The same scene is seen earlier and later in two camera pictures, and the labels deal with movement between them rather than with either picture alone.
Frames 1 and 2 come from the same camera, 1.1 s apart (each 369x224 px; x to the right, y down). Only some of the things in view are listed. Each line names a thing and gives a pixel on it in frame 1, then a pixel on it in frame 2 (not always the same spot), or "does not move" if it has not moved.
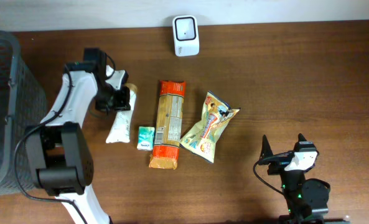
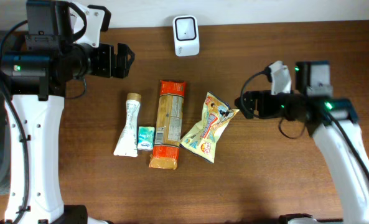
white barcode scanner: x=186 y=35 does not move
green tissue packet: x=145 y=138 does not move
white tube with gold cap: x=121 y=128 → x=127 y=144
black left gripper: x=121 y=99 → x=106 y=68
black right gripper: x=279 y=163 → x=265 y=97
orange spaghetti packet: x=168 y=124 does not move
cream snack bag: x=201 y=142 does not move
